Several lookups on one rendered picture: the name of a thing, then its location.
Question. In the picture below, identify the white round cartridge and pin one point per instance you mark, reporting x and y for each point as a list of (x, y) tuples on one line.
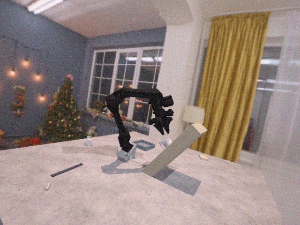
[(167, 142)]

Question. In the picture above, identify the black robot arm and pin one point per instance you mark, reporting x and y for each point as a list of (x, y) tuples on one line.
[(156, 100)]

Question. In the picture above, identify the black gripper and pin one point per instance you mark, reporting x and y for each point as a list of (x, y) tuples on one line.
[(161, 122)]

